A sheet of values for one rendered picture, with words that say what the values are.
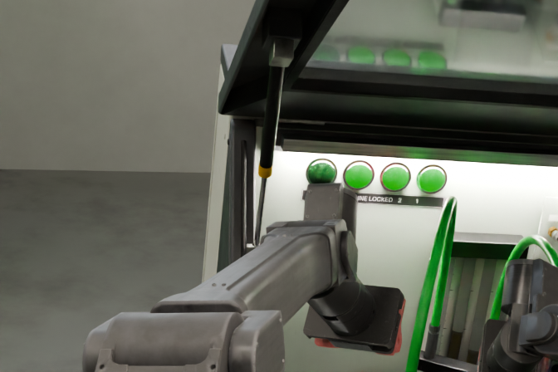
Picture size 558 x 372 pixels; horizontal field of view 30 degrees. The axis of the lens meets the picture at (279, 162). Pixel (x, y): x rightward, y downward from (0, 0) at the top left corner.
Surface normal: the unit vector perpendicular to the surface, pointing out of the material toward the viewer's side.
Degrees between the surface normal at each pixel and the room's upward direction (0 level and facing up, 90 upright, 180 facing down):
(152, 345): 47
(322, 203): 39
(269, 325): 77
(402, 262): 90
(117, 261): 0
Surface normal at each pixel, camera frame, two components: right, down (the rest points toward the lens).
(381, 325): -0.38, -0.49
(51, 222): 0.10, -0.94
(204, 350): -0.25, -0.33
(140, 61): 0.21, 0.36
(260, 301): 0.96, -0.10
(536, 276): -0.82, -0.38
